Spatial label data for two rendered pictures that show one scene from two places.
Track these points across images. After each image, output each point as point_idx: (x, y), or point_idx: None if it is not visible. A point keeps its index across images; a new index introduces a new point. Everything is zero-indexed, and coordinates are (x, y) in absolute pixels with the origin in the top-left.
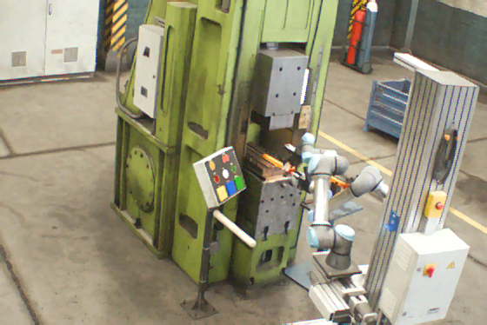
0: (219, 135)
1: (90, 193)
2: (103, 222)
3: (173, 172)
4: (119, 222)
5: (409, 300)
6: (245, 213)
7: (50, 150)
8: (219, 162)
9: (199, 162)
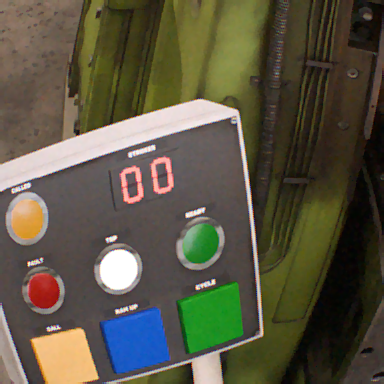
0: (229, 22)
1: (50, 16)
2: (7, 122)
3: (131, 70)
4: (49, 133)
5: None
6: (336, 339)
7: None
8: (92, 200)
9: None
